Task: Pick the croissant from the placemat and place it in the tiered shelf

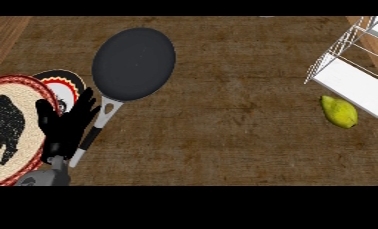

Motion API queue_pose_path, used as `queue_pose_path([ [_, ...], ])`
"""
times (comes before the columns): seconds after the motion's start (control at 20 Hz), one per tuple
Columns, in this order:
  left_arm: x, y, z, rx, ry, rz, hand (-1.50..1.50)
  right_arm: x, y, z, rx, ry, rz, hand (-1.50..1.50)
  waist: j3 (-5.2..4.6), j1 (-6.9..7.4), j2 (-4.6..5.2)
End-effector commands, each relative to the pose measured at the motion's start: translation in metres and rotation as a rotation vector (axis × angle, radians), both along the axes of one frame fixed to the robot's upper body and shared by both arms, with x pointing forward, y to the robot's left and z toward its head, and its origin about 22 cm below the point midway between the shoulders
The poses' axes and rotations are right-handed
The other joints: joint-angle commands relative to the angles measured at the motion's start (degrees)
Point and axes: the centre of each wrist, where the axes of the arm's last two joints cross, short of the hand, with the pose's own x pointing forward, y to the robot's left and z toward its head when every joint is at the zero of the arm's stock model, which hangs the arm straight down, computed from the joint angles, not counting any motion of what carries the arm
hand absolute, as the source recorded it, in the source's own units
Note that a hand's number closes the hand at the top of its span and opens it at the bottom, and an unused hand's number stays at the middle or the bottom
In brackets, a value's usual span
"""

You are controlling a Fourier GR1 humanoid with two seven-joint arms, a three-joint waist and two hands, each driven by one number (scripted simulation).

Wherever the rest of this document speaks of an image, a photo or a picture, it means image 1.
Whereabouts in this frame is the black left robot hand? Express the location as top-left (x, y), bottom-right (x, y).
top-left (34, 87), bottom-right (102, 165)

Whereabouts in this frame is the round woven placemat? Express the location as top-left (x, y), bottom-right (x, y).
top-left (0, 74), bottom-right (62, 187)

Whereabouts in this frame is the black and white patterned plate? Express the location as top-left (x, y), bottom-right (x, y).
top-left (31, 68), bottom-right (88, 114)

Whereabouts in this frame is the black frying pan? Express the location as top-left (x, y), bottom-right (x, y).
top-left (68, 27), bottom-right (177, 169)

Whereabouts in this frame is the yellow-green lemon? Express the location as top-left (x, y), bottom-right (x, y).
top-left (319, 94), bottom-right (358, 130)

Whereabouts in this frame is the white wire tiered shelf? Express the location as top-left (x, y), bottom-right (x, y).
top-left (302, 16), bottom-right (378, 119)

